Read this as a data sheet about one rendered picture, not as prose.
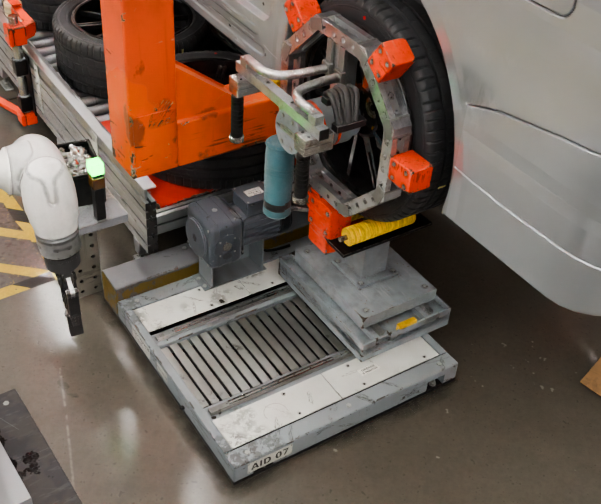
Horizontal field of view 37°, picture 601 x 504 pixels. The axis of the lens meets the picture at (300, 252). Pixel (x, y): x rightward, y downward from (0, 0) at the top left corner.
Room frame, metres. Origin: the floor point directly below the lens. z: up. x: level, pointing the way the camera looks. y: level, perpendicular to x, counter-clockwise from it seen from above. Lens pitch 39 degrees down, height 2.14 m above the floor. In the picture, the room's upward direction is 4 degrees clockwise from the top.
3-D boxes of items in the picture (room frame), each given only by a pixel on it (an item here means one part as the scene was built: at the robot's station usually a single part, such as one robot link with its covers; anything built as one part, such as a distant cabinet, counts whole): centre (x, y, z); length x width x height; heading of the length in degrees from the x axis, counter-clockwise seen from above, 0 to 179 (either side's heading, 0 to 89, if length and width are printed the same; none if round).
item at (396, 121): (2.23, -0.08, 0.85); 0.54 x 0.07 x 0.54; 36
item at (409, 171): (1.98, -0.27, 0.85); 0.09 x 0.08 x 0.07; 36
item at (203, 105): (2.63, 0.24, 0.69); 0.52 x 0.17 x 0.35; 126
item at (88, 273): (2.39, 0.75, 0.21); 0.10 x 0.10 x 0.42; 36
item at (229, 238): (2.43, 0.18, 0.26); 0.42 x 0.18 x 0.35; 126
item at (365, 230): (2.20, -0.23, 0.51); 0.29 x 0.06 x 0.06; 126
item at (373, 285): (2.33, -0.22, 0.32); 0.40 x 0.30 x 0.28; 36
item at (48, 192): (1.49, 0.52, 1.05); 0.13 x 0.11 x 0.16; 25
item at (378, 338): (2.33, -0.22, 0.13); 0.50 x 0.36 x 0.10; 36
